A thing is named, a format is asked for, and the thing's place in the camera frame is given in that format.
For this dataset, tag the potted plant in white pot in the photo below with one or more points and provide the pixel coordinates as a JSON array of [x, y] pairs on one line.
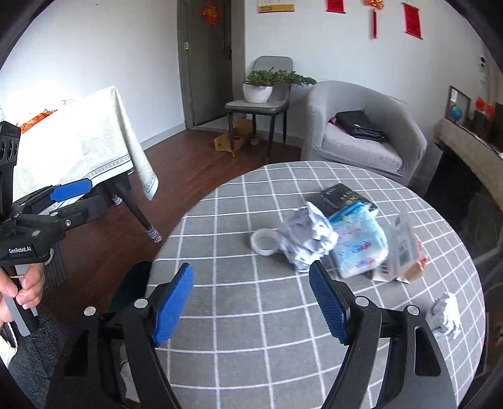
[[257, 92]]

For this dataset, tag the grey checked tablecloth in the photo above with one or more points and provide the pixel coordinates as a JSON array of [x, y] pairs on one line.
[[243, 299]]

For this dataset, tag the grey chair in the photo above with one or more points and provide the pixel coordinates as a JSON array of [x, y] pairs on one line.
[[275, 63]]

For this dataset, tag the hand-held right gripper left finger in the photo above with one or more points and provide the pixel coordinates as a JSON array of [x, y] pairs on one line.
[[173, 303]]

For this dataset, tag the wall calendar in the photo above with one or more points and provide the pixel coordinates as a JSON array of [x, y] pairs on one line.
[[275, 6]]

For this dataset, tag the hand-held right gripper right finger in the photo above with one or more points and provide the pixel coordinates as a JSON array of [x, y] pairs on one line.
[[328, 303]]

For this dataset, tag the dark table leg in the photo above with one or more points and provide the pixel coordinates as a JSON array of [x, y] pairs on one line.
[[137, 212], [116, 199]]

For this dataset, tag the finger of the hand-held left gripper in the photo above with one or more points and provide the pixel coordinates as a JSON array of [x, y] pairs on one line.
[[72, 189], [84, 214]]

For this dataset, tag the small red flags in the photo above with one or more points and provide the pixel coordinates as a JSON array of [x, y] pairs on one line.
[[484, 105]]

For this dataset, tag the dark bin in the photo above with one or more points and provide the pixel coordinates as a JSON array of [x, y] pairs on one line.
[[129, 283]]

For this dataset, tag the black bag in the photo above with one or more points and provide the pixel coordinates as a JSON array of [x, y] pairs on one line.
[[357, 122]]

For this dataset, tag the black packet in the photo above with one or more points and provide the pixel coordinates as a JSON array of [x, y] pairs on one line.
[[338, 196]]

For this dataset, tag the red diamond door decoration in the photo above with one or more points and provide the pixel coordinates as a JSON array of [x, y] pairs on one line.
[[210, 13]]

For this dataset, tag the torn cardboard box with label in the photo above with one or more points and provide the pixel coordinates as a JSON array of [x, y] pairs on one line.
[[401, 244]]

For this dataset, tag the grey door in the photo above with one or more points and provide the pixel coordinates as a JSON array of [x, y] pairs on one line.
[[204, 78]]

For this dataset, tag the red wall scroll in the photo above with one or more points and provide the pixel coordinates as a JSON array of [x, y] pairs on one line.
[[412, 21], [335, 4]]

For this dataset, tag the large paper ball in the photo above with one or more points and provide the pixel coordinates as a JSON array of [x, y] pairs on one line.
[[306, 236]]

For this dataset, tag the flat cardboard box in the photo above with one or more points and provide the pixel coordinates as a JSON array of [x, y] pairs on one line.
[[224, 143]]

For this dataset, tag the blue tissue packet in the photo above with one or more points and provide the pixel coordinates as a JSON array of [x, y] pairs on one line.
[[361, 244]]

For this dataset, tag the small crumpled paper ball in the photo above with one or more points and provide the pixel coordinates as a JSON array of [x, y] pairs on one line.
[[446, 314]]

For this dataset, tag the table with white cloth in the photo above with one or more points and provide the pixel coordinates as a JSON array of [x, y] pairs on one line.
[[78, 137]]

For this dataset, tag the red knot ornament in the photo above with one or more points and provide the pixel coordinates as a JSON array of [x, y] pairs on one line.
[[374, 19]]

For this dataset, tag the grey armchair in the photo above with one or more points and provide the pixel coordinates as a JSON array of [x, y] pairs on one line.
[[353, 153]]

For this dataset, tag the small blue globe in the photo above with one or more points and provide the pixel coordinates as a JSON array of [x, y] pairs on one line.
[[456, 113]]

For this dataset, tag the person's left hand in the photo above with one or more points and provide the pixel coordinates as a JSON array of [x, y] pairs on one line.
[[30, 285]]

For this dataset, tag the side cabinet with beige cloth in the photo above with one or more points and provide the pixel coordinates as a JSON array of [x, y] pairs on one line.
[[471, 145]]

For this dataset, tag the white tape roll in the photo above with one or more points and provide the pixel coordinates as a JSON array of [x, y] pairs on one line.
[[256, 244]]

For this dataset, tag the grey floor rug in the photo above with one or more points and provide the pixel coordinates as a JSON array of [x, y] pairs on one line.
[[35, 354]]

